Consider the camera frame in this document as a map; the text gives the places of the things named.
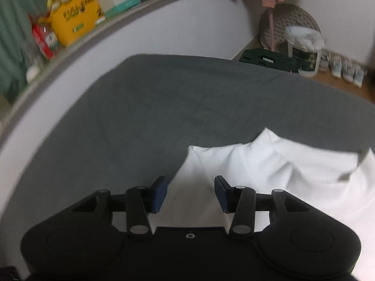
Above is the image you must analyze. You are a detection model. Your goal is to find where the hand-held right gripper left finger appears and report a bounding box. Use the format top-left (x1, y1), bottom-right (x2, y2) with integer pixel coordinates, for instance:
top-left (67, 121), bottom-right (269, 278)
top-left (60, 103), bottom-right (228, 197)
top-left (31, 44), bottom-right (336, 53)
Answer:
top-left (72, 176), bottom-right (169, 239)

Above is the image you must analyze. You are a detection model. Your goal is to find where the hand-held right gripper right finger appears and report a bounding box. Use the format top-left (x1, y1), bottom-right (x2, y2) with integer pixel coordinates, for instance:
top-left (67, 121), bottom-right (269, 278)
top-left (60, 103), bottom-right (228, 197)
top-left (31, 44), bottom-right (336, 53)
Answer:
top-left (214, 176), bottom-right (311, 237)

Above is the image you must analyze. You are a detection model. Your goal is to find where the white shirt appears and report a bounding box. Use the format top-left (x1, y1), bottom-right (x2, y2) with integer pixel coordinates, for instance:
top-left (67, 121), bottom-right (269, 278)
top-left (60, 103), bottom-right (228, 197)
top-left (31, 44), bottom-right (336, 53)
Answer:
top-left (113, 127), bottom-right (375, 281)

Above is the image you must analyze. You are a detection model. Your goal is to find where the grey bed sheet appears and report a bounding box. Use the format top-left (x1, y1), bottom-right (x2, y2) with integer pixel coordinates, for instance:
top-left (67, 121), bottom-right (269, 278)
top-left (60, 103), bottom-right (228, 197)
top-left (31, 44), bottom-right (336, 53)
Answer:
top-left (15, 54), bottom-right (375, 235)

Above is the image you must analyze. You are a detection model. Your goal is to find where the black folding stool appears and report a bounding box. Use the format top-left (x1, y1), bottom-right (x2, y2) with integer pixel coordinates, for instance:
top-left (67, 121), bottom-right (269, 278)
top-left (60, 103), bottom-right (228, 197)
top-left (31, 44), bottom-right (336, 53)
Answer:
top-left (239, 48), bottom-right (299, 74)

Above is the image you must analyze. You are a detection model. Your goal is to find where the white bucket with dark label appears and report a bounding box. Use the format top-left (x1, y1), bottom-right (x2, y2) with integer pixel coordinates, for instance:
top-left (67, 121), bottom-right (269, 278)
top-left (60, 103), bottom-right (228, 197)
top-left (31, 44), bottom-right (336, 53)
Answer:
top-left (287, 39), bottom-right (323, 77)

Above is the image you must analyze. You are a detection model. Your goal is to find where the grey white sneaker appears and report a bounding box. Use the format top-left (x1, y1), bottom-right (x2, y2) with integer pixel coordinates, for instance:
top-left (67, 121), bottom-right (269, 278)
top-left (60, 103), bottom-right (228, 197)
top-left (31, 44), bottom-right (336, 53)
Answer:
top-left (319, 51), bottom-right (331, 71)

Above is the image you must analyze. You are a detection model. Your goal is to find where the grey window ledge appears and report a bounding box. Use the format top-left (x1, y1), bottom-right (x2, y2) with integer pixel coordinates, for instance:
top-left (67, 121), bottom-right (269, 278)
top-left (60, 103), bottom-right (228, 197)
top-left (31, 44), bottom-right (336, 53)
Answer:
top-left (0, 0), bottom-right (227, 137)

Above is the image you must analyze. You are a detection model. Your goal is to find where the white round object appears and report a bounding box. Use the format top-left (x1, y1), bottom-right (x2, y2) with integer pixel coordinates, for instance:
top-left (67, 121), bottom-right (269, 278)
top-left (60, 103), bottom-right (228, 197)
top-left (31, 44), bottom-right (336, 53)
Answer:
top-left (26, 66), bottom-right (40, 83)

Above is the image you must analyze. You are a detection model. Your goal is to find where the pink pole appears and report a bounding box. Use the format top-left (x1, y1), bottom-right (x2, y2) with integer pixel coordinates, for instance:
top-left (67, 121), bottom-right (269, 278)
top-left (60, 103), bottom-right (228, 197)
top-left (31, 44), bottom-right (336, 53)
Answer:
top-left (268, 6), bottom-right (277, 50)

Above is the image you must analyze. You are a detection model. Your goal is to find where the red white printed packet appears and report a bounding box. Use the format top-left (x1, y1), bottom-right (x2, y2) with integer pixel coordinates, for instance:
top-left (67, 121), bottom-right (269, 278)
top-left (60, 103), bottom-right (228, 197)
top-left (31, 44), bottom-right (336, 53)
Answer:
top-left (32, 23), bottom-right (63, 59)

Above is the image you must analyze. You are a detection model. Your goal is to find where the grey round woven cushion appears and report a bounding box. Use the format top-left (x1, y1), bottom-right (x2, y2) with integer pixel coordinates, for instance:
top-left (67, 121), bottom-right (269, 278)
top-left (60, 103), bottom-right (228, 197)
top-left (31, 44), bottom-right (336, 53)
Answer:
top-left (259, 3), bottom-right (321, 50)

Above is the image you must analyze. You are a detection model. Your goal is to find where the yellow cardboard box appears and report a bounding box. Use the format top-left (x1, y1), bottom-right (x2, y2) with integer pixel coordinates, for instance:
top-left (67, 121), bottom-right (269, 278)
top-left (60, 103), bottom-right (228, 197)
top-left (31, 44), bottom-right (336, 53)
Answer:
top-left (48, 0), bottom-right (107, 47)

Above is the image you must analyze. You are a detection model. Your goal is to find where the green curtain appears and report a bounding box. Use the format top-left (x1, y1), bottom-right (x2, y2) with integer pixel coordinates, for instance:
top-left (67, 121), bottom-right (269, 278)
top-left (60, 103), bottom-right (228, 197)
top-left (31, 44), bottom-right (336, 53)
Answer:
top-left (0, 0), bottom-right (52, 104)

